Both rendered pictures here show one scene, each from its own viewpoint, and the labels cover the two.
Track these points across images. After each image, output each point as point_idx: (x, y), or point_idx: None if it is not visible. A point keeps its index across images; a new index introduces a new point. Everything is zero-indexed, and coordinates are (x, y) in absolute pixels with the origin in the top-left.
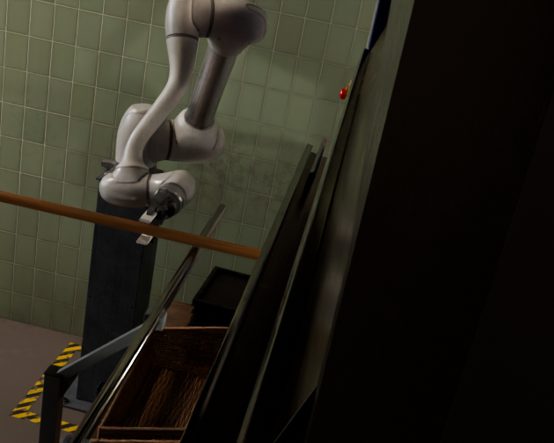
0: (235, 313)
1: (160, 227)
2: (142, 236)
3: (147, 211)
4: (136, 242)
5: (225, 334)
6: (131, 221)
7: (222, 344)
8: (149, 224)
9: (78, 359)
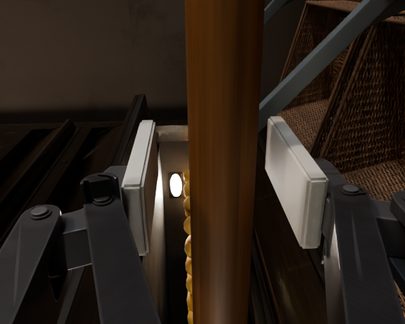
0: (103, 169)
1: (191, 240)
2: (283, 152)
3: (110, 170)
4: (276, 118)
5: (108, 157)
6: (186, 75)
7: (110, 153)
8: (189, 188)
9: (342, 22)
